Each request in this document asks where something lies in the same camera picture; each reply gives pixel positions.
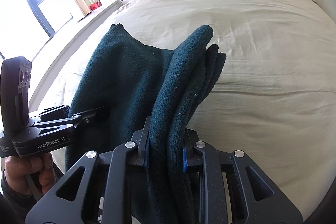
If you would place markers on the window with dark frame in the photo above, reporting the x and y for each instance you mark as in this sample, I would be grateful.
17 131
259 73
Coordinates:
29 25

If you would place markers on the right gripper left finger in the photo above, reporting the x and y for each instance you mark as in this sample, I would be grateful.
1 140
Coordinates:
97 188

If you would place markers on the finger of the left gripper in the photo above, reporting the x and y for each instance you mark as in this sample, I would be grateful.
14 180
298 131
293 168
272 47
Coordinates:
54 113
85 116

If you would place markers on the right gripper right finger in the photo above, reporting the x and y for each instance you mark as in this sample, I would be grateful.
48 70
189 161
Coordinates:
232 188

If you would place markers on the beige bed cover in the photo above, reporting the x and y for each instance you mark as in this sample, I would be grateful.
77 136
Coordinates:
275 98

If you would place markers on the person's left hand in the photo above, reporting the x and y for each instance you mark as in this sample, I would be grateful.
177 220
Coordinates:
17 168

